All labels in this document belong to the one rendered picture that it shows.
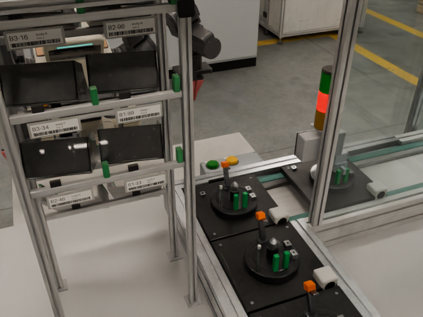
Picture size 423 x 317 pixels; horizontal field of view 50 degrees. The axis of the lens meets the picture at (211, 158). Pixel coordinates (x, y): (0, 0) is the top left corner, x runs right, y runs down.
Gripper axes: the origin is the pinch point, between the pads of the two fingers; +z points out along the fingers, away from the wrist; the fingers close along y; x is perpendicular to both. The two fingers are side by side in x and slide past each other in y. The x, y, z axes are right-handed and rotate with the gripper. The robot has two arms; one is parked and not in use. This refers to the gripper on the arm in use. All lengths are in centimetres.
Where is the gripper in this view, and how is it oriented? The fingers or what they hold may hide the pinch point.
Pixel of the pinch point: (193, 97)
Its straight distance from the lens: 135.5
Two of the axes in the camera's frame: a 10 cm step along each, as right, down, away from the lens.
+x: -3.4, -5.0, 8.0
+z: 0.2, 8.4, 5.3
